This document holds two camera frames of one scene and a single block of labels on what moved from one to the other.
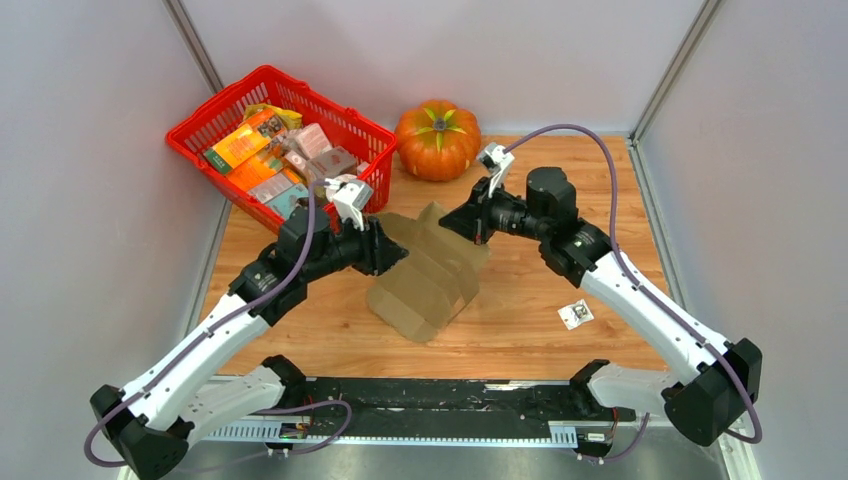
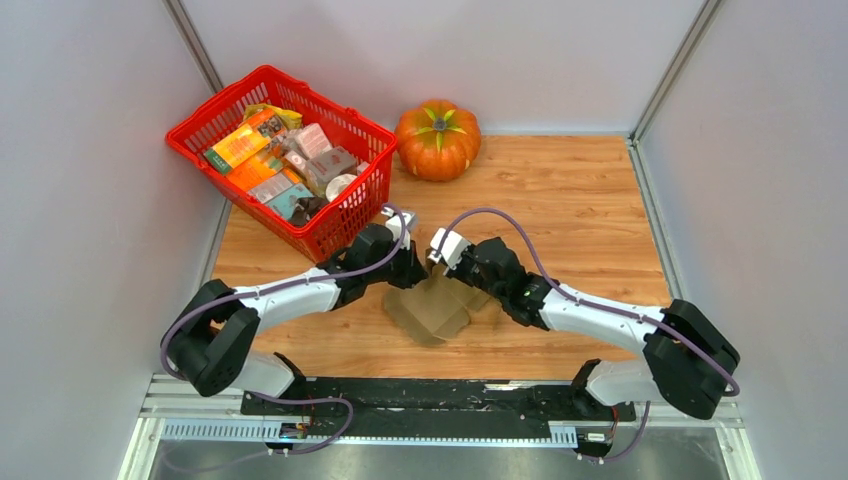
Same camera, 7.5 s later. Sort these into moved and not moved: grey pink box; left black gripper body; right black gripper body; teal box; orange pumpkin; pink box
Moved: right black gripper body; left black gripper body
Not moved: orange pumpkin; grey pink box; teal box; pink box
